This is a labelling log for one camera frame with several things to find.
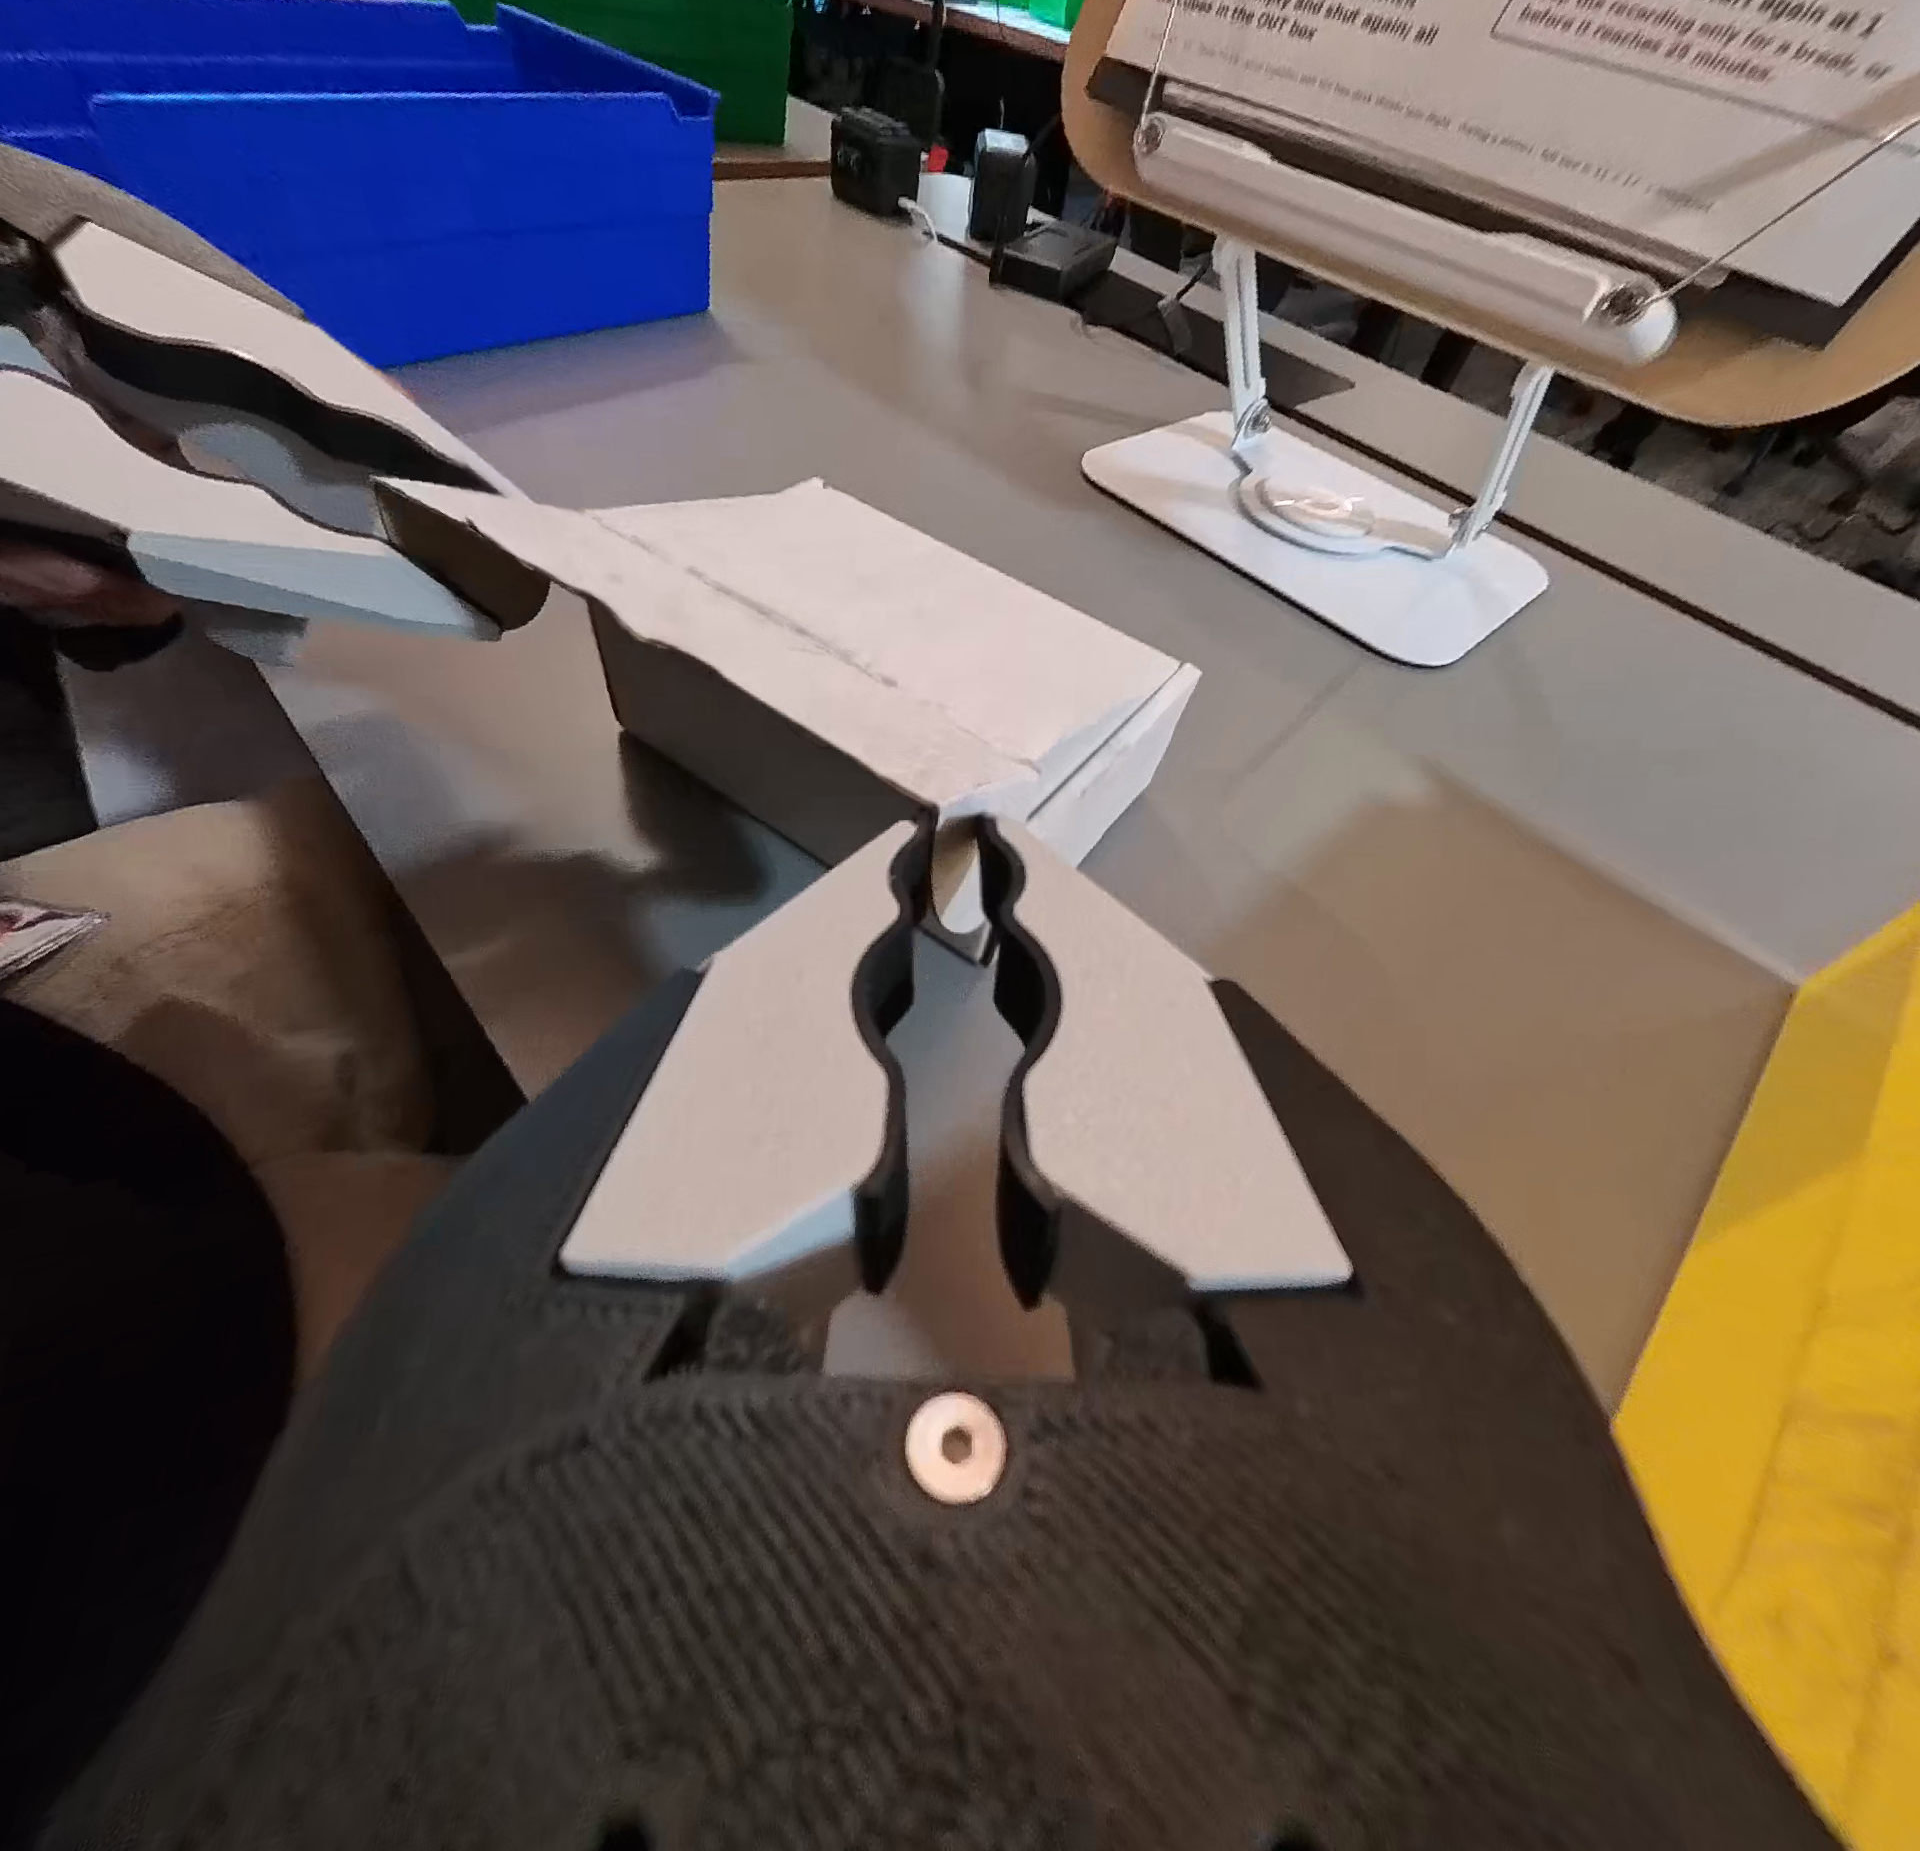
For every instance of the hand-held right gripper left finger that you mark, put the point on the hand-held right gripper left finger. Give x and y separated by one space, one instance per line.
735 1131

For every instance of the white document stand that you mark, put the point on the white document stand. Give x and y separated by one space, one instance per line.
1349 576

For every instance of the black plug adapter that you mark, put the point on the black plug adapter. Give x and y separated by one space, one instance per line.
1001 178

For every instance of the black charger box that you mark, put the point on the black charger box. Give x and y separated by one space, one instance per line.
875 160

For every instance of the white cardboard mailer box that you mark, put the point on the white cardboard mailer box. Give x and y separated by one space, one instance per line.
901 607

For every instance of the person's left hand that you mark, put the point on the person's left hand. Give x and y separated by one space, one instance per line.
61 585

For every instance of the yellow plastic bin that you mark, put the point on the yellow plastic bin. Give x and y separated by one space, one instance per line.
1799 1356

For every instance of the grey desk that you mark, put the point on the grey desk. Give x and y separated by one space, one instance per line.
1500 863

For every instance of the person's legs in tan trousers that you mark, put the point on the person's legs in tan trousers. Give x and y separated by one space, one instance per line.
225 951

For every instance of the printed instruction sheet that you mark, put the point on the printed instruction sheet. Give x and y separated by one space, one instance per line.
1649 82

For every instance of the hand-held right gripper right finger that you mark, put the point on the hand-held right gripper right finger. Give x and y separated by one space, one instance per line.
1185 1131

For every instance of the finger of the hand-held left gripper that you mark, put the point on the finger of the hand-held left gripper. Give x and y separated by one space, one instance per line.
225 319
151 510

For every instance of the blue plastic bin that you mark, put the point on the blue plastic bin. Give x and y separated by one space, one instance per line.
450 186

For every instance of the person's black sweater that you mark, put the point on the person's black sweater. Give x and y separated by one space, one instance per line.
120 1356

